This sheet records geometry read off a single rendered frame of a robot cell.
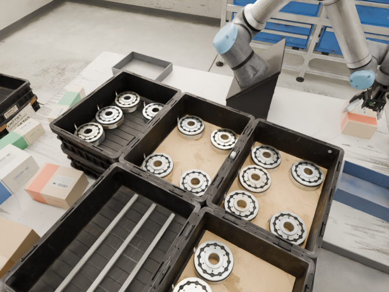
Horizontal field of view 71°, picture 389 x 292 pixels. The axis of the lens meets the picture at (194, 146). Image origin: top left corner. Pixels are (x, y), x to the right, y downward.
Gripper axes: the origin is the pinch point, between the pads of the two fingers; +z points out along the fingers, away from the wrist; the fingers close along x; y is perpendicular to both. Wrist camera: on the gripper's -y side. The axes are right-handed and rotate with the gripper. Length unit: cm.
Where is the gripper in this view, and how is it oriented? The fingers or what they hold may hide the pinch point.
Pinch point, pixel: (359, 115)
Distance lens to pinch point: 145.0
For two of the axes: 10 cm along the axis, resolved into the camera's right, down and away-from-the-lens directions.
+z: -0.1, 6.6, 7.5
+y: -3.2, 7.1, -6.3
